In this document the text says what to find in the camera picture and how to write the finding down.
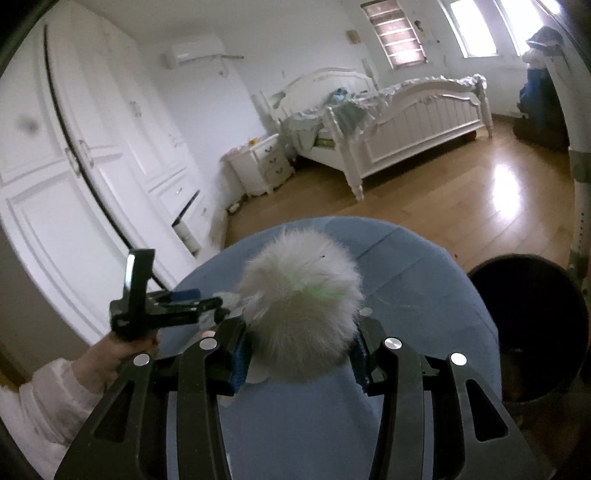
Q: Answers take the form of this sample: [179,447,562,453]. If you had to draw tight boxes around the white clothes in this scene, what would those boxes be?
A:
[522,39,550,65]

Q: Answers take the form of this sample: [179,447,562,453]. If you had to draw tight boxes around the striped window blind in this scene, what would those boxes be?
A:
[361,0,428,70]

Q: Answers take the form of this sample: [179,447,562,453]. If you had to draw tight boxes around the open white drawer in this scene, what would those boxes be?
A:
[172,189,208,254]

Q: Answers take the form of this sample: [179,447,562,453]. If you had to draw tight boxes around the blue cloth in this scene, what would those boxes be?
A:
[518,65,550,112]

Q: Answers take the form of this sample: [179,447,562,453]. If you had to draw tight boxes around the white air conditioner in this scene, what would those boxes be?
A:
[165,38,227,70]

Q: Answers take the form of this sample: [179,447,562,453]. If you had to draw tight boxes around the white wardrobe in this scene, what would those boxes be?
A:
[0,0,232,361]

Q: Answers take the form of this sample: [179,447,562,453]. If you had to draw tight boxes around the dark chair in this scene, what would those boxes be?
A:
[512,25,571,151]

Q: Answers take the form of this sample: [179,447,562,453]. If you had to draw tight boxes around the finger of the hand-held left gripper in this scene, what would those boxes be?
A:
[159,287,202,305]
[157,298,230,326]

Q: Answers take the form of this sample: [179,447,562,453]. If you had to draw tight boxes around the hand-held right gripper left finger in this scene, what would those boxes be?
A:
[53,318,252,480]

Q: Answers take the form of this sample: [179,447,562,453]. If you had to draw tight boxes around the black trash bin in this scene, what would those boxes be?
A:
[467,254,580,402]

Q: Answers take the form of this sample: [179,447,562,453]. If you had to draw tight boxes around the white bed frame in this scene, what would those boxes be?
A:
[270,67,495,201]

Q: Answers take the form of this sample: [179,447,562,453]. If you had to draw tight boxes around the pale green bedding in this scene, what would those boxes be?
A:
[277,74,488,148]

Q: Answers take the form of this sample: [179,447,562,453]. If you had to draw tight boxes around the white stand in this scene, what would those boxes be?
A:
[545,28,591,296]

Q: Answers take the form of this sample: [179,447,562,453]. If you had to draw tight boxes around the white nightstand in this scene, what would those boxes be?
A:
[224,134,296,197]

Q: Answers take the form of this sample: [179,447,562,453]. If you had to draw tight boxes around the person's left hand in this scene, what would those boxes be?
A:
[74,330,160,384]

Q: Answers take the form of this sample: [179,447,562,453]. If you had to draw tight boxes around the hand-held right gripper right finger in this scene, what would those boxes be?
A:
[353,316,543,480]

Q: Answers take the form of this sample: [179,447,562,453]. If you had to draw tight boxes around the window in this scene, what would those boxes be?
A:
[501,0,559,42]
[441,0,502,58]

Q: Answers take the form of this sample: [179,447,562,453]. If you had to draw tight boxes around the white fluffy ball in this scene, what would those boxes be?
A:
[238,228,365,384]

